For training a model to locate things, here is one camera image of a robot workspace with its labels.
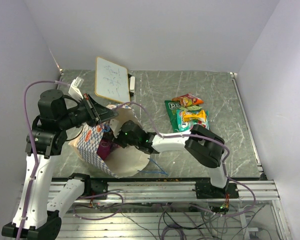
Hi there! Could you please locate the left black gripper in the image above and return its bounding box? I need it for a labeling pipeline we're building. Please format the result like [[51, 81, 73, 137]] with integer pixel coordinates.
[[58, 93, 119, 130]]

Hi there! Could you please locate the purple snack packet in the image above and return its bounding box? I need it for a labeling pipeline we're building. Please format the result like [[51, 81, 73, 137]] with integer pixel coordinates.
[[97, 138, 120, 160]]

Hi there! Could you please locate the checkered paper bag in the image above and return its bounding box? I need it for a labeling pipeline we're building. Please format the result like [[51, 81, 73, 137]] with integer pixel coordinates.
[[68, 104, 155, 179]]

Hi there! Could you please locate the green snack box with face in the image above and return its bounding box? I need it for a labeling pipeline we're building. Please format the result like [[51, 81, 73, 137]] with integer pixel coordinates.
[[164, 100, 181, 133]]

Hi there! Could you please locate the teal snack packet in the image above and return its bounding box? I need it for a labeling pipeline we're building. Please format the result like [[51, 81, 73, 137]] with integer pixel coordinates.
[[177, 109, 210, 132]]

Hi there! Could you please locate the red yellow chips bag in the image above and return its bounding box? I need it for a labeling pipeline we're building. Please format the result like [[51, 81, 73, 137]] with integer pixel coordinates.
[[172, 93, 204, 107]]

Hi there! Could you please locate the light green snack packet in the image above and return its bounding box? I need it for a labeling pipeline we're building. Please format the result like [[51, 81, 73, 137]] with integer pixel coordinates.
[[179, 105, 202, 112]]

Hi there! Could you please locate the yellow snack packet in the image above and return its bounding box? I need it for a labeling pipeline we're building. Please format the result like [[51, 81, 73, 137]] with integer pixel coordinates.
[[181, 110, 207, 122]]

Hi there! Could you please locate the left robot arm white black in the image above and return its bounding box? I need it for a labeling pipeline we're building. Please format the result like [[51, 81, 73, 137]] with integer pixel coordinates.
[[1, 89, 118, 240]]

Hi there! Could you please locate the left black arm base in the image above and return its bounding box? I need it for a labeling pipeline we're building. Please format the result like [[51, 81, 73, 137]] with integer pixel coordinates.
[[68, 173, 108, 197]]

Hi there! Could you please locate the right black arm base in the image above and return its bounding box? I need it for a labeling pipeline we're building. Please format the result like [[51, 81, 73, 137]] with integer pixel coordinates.
[[193, 179, 239, 199]]

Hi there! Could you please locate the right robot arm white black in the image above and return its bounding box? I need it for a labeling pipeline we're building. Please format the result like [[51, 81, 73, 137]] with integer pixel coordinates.
[[110, 120, 229, 198]]

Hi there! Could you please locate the white whiteboard eraser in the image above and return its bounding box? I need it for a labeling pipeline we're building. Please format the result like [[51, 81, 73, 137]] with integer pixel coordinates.
[[129, 76, 136, 93]]

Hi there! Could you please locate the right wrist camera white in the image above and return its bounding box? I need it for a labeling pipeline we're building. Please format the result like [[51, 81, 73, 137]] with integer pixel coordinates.
[[109, 118, 122, 138]]

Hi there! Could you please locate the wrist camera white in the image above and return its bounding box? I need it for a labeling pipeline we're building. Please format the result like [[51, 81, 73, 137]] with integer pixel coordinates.
[[68, 76, 84, 102], [109, 118, 122, 138]]

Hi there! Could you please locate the small whiteboard yellow frame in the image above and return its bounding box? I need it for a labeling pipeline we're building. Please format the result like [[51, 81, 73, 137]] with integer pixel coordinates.
[[94, 56, 131, 103]]

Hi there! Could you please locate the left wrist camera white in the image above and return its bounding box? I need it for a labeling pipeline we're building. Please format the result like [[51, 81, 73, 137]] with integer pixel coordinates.
[[68, 76, 84, 102]]

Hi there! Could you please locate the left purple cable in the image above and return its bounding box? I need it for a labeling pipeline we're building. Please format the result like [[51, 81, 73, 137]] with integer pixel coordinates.
[[14, 80, 125, 240]]

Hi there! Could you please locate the purple cable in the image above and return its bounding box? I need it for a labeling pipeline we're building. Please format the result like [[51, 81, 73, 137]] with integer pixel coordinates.
[[14, 80, 125, 240], [112, 101, 257, 218]]

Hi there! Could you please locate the aluminium rail frame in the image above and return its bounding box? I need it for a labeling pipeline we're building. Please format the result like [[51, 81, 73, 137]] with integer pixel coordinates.
[[47, 178, 292, 240]]

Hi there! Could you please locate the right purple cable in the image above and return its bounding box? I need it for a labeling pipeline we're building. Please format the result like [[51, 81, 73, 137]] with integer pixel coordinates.
[[112, 101, 257, 218]]

